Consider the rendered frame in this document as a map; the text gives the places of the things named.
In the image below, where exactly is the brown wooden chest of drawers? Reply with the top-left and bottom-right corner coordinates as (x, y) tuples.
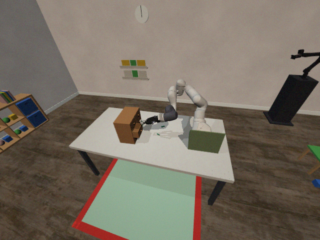
(113, 106), (140, 144)

